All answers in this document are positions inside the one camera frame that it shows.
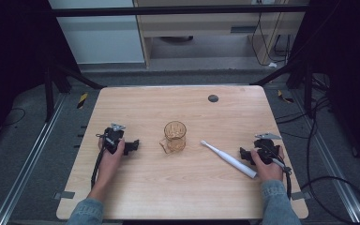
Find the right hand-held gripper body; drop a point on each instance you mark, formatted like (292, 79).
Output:
(266, 146)

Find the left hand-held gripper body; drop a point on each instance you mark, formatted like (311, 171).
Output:
(113, 137)

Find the white electric toothbrush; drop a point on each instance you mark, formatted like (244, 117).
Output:
(231, 160)

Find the amber glass cup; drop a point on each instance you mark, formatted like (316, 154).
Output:
(175, 137)

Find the person's left hand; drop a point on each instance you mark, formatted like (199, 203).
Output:
(109, 162)

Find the person's right hand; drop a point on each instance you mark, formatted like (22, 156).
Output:
(270, 170)

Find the yellow black striped tape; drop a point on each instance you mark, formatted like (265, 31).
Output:
(82, 100)
(285, 97)

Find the grey round table grommet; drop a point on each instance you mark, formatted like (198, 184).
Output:
(213, 98)

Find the black metal stand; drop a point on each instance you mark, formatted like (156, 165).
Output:
(300, 78)
(53, 87)

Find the white cabinet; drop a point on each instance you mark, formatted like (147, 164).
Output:
(101, 37)

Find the light wooden desk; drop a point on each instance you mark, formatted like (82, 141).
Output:
(206, 25)

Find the grey table edge bracket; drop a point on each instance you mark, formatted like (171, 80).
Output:
(64, 195)
(301, 195)

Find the aluminium floor rail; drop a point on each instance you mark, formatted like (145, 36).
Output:
(28, 162)
(328, 159)

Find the black horizontal frame bar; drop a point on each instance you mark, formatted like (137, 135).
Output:
(175, 10)

